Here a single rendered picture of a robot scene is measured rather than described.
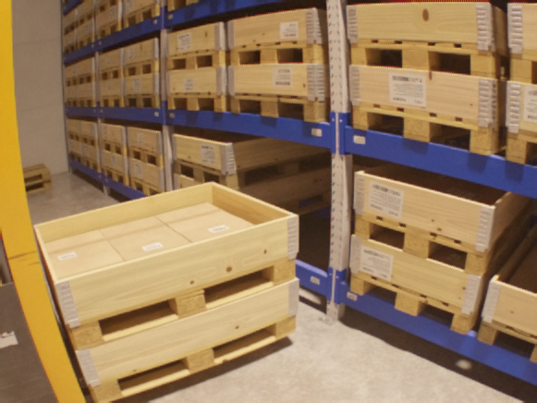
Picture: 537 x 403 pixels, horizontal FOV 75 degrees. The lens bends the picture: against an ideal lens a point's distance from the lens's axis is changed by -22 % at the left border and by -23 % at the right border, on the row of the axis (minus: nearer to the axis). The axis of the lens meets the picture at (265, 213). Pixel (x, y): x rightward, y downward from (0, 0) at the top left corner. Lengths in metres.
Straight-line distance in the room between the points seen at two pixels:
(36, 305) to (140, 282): 0.48
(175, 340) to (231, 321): 0.31
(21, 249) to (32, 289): 0.18
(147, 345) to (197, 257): 0.47
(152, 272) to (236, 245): 0.42
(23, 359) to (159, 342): 0.67
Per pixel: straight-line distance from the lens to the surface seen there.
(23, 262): 1.71
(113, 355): 1.93
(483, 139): 1.88
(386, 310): 2.44
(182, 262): 1.85
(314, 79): 2.39
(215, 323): 2.08
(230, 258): 1.97
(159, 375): 2.15
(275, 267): 2.15
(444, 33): 1.96
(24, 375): 1.90
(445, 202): 2.01
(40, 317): 1.81
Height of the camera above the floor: 1.51
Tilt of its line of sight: 19 degrees down
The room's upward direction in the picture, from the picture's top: 2 degrees counter-clockwise
